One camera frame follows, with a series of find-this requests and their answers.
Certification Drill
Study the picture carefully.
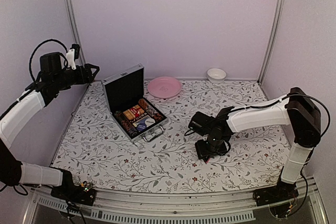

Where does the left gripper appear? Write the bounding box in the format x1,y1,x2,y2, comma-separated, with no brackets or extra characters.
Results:
54,62,100,90

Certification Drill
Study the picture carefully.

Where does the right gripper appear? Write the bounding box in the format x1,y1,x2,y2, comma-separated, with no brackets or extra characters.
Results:
195,135,227,160

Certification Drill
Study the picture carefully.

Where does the aluminium poker case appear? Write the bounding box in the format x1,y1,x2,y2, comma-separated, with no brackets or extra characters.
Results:
102,64,168,143

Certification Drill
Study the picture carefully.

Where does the grey white chip stack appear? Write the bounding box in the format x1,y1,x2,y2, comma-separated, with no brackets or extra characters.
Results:
145,105,157,117

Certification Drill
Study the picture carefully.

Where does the black triangle card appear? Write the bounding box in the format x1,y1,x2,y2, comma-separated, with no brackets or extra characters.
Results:
203,157,211,164

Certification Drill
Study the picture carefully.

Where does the orange short chip stack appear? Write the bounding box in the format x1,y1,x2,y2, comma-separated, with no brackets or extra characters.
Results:
154,113,164,121

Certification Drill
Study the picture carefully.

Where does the brown tall chip stack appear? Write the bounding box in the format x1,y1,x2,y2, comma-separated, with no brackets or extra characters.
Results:
121,120,138,137

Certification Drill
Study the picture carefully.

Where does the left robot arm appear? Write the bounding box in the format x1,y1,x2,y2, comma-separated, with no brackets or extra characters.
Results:
1,49,100,200

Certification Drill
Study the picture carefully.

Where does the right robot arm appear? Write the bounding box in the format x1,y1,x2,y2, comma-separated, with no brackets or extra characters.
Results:
188,87,322,201

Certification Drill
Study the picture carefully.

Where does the Texas Hold'em card box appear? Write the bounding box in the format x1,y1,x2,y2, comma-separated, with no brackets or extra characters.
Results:
123,105,145,121

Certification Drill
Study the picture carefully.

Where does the green chip roll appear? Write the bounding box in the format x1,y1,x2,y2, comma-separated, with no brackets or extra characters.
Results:
113,111,127,123

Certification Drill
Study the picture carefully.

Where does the red blue chip roll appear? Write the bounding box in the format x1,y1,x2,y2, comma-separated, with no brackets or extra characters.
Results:
138,98,150,110

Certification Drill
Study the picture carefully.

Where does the white dealer button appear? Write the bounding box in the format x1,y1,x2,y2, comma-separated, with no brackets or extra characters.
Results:
144,118,155,126

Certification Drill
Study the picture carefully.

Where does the white bowl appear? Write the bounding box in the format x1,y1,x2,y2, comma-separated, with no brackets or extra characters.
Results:
207,68,227,83

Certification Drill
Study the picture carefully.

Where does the purple small blind button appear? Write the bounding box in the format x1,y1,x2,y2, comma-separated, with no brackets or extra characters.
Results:
136,123,147,132

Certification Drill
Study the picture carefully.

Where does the pink plate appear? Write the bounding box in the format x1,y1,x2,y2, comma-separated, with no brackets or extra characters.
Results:
147,77,182,99

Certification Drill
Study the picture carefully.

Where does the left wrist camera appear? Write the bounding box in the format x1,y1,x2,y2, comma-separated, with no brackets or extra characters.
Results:
66,44,80,70

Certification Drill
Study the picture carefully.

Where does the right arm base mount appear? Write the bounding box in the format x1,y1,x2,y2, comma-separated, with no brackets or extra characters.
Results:
253,180,299,206

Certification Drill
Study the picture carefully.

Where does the left frame post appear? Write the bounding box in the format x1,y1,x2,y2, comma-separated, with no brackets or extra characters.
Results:
64,0,87,65

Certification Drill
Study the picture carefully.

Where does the frame post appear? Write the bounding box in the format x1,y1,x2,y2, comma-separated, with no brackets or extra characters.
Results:
258,0,285,85
64,0,87,65

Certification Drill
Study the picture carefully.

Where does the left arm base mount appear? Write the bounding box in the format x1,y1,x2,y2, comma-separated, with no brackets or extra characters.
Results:
50,179,97,206

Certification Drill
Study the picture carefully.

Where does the right frame post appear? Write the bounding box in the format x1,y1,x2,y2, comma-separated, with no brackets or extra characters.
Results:
258,0,285,85

